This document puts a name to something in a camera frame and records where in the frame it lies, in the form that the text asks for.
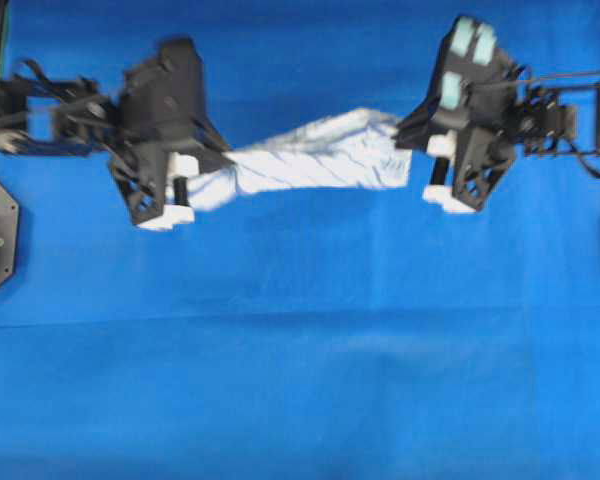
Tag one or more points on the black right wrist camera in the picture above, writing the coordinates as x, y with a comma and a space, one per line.
467, 65

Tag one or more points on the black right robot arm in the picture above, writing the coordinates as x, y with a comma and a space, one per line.
544, 126

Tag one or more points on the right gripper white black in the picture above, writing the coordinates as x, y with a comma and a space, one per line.
468, 162

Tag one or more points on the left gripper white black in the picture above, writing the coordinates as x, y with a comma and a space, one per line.
172, 190

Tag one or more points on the blue table cloth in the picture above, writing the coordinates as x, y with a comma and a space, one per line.
309, 334

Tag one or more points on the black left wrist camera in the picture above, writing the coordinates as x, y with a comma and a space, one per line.
163, 96

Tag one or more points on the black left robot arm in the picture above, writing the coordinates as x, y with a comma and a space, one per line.
42, 117

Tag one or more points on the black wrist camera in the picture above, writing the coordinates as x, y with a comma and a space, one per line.
163, 96
467, 65

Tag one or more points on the white blue-striped towel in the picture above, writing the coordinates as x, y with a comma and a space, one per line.
355, 149

